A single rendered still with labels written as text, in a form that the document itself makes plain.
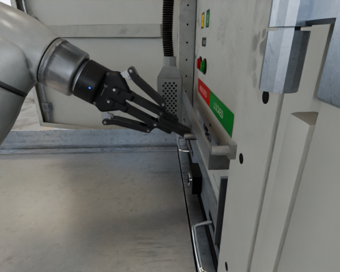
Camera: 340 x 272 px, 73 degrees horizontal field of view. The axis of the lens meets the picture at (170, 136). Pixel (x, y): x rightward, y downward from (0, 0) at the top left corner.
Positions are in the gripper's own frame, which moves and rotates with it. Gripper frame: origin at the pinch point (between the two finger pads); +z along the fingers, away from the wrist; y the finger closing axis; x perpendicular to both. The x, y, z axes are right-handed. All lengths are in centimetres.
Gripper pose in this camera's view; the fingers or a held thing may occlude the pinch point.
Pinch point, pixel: (175, 126)
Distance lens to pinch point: 48.1
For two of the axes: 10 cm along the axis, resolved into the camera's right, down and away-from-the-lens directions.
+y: -5.0, 8.0, 3.2
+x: 0.4, 3.9, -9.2
